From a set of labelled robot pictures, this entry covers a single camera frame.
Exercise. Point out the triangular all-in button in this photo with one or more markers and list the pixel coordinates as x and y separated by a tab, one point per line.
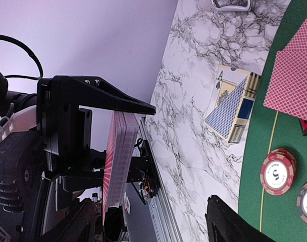
303	125

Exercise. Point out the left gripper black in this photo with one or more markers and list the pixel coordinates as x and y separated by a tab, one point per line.
62	126

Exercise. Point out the playing card box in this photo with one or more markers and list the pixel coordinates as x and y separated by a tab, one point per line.
231	102

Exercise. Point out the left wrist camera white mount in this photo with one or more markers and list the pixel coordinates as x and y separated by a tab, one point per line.
26	196

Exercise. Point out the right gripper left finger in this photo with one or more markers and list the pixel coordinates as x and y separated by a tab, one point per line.
79	225

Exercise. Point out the front aluminium rail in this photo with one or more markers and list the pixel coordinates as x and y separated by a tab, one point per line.
154	221

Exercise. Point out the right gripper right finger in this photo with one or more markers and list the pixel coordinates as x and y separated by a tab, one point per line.
224	224

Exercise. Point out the red-backed playing card deck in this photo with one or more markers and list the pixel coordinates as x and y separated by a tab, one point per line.
121	141

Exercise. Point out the aluminium poker case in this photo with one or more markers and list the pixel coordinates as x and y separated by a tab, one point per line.
233	8

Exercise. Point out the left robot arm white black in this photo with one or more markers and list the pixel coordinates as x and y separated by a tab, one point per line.
22	100

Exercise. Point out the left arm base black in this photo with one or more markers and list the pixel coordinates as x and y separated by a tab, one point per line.
149	182

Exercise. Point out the dealt red-backed cards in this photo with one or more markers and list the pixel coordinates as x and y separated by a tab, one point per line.
287	90

